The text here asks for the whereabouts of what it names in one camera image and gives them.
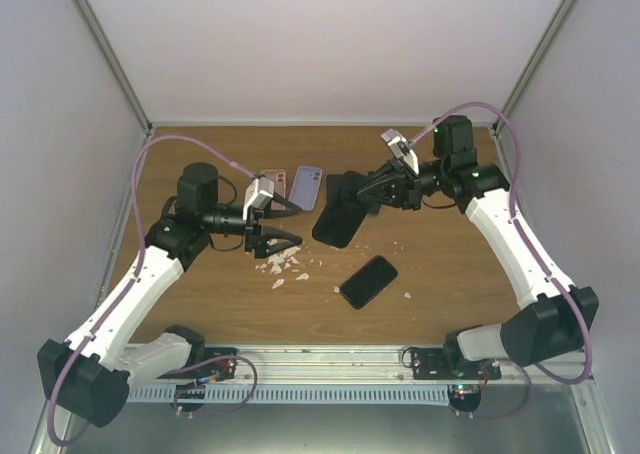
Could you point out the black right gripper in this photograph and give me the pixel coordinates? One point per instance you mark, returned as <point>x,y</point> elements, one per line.
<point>401,189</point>

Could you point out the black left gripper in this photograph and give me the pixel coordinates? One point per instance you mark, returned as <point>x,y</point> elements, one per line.
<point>254,236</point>

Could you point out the lavender phone case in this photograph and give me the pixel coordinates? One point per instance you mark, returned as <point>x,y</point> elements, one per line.
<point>305,188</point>

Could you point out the pink phone case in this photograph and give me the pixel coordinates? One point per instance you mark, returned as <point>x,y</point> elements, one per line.
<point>277,177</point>

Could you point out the black phone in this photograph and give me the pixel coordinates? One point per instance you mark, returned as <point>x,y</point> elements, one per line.
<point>339,222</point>
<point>369,281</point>

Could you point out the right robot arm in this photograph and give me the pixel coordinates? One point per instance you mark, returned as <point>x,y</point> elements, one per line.
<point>555,315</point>

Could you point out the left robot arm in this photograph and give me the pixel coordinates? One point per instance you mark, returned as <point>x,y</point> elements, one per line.
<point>91,373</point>

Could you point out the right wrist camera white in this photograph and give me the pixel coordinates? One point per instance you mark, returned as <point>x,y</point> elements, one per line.
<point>402,149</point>

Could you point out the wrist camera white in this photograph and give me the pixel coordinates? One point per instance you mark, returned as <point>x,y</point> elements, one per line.
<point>402,149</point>
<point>258,195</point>

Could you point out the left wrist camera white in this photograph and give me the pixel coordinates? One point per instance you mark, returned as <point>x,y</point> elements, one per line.
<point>258,195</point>

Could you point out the aluminium rail frame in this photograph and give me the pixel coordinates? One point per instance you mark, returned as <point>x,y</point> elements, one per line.
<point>524,412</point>

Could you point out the grey slotted cable duct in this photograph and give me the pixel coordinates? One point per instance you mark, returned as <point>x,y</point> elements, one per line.
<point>321,394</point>

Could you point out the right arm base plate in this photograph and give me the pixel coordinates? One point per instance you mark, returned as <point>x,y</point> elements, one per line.
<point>465,382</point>

